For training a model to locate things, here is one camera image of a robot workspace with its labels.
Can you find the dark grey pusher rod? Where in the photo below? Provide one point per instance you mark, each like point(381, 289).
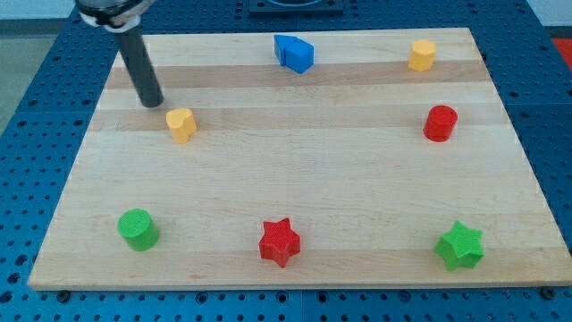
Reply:
point(138, 64)

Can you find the yellow heart block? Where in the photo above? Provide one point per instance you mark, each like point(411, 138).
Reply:
point(181, 123)

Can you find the green cylinder block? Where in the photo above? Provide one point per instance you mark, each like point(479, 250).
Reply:
point(138, 229)

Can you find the blue cube block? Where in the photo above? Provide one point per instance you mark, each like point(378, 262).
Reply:
point(299, 55)

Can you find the red star block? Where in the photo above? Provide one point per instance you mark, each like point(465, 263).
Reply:
point(279, 242)

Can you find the wooden board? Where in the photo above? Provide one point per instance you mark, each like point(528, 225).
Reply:
point(339, 150)

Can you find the yellow hexagon block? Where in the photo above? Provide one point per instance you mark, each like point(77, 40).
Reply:
point(422, 55)

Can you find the red cylinder block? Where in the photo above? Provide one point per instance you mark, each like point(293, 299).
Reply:
point(440, 123)

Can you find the green star block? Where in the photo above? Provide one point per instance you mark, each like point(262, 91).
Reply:
point(461, 246)

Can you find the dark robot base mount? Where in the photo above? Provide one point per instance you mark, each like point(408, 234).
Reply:
point(275, 8)

